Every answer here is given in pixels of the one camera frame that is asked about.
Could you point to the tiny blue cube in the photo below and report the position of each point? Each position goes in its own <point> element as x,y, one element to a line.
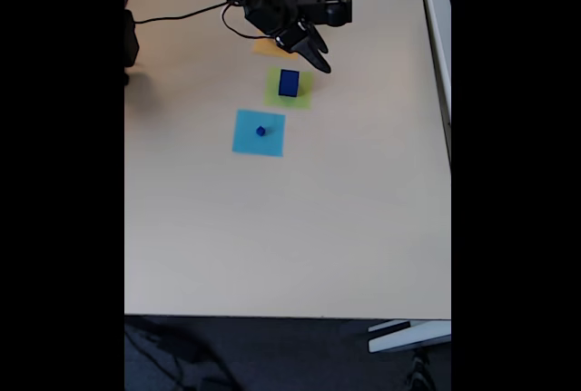
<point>260,131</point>

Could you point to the orange paper square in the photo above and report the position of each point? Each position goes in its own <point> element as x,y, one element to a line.
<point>268,48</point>

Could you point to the green paper square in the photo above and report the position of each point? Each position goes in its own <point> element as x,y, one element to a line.
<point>304,98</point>

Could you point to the light blue paper square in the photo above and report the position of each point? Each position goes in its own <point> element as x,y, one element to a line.
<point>247,141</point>

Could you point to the medium blue cube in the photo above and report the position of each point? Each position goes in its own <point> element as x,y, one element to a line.
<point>288,83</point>

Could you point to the white neighbouring table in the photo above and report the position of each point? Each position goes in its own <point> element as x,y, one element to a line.
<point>438,37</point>

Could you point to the white table leg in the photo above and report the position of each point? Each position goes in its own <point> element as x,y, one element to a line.
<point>408,336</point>

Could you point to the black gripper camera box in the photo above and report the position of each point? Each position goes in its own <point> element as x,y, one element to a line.
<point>331,5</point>

